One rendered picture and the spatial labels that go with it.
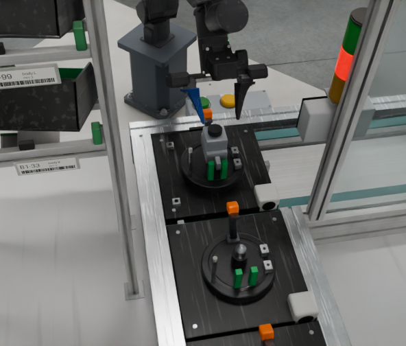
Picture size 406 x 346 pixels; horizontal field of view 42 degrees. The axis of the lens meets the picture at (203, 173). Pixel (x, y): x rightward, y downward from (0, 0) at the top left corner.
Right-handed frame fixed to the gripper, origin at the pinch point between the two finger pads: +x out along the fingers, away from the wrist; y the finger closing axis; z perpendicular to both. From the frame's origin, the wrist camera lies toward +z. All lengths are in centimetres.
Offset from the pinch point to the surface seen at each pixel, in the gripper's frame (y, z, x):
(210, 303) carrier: -7.1, 10.6, 34.9
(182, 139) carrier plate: -5.3, -21.5, 8.6
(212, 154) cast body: -1.2, -6.0, 10.6
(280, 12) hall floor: 88, -229, -36
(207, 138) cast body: -2.0, -5.3, 7.0
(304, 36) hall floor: 95, -209, -20
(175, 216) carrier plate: -10.2, -4.9, 22.1
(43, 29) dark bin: -26.5, 31.6, -13.3
